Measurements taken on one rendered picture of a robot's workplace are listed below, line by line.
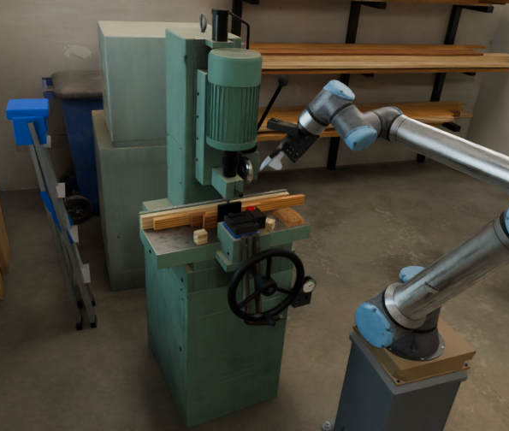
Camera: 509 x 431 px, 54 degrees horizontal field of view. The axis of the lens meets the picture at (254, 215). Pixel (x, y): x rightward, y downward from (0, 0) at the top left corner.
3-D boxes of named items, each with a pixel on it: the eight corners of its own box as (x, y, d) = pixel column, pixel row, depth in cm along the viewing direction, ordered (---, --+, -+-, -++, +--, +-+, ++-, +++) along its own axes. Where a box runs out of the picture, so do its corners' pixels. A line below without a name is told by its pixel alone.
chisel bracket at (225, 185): (225, 203, 182) (226, 182, 178) (210, 187, 193) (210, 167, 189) (243, 200, 186) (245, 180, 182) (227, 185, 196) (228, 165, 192)
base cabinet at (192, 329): (185, 430, 212) (186, 295, 178) (146, 341, 257) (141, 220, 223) (278, 397, 231) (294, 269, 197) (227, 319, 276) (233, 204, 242)
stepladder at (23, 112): (68, 334, 259) (2, 114, 199) (67, 304, 280) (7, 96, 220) (100, 326, 263) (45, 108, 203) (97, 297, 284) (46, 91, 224)
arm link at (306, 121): (303, 109, 155) (312, 102, 163) (292, 120, 158) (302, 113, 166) (323, 129, 155) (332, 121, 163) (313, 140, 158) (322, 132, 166)
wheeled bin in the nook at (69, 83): (60, 228, 347) (42, 89, 301) (56, 194, 391) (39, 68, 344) (153, 216, 370) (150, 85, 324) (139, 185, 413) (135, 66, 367)
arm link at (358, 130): (388, 129, 150) (364, 98, 154) (363, 136, 143) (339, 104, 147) (371, 149, 157) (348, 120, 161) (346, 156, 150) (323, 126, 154)
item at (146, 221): (142, 229, 179) (141, 217, 176) (140, 227, 180) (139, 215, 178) (287, 204, 204) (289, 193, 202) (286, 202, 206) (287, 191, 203)
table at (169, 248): (164, 286, 161) (164, 270, 158) (139, 239, 184) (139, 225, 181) (323, 250, 186) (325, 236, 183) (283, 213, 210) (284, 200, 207)
